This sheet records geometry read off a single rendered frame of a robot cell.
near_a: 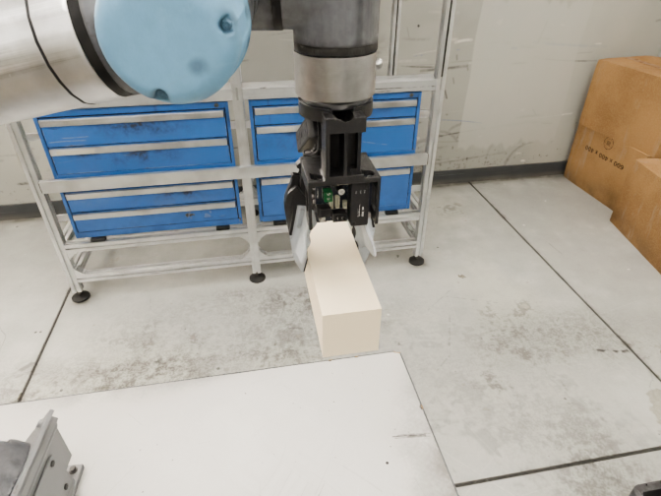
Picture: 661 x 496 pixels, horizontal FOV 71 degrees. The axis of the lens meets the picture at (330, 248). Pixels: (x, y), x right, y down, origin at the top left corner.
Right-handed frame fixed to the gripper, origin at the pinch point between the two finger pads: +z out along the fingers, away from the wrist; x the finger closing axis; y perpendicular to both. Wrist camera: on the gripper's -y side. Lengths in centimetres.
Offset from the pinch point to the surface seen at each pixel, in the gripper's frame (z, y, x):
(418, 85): 19, -139, 62
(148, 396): 40, -16, -32
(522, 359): 110, -68, 91
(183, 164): 48, -141, -37
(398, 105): 27, -140, 54
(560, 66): 37, -227, 186
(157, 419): 40, -10, -30
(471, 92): 50, -226, 130
